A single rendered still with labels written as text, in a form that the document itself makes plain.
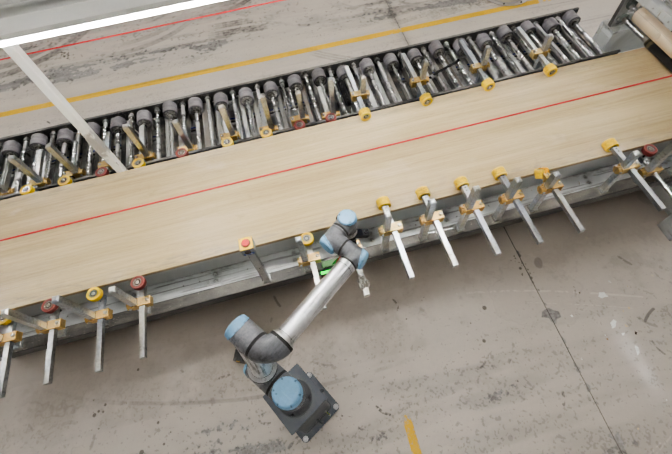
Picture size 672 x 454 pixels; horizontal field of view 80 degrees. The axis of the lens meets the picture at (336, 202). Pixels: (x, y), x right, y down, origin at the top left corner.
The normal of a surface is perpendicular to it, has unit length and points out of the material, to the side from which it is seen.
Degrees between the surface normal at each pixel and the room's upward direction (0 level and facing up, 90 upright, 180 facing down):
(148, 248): 0
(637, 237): 0
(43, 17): 61
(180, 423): 0
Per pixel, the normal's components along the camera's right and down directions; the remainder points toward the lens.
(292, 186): -0.06, -0.51
